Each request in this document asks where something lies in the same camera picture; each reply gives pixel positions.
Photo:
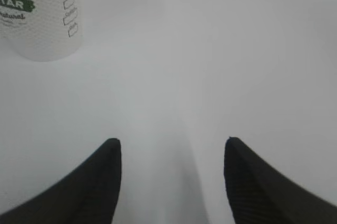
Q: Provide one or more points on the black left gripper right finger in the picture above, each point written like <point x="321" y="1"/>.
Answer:
<point x="258" y="193"/>

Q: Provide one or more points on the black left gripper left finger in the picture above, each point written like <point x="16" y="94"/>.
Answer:
<point x="89" y="194"/>

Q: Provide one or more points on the white paper cup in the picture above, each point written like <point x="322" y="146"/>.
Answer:
<point x="42" y="30"/>

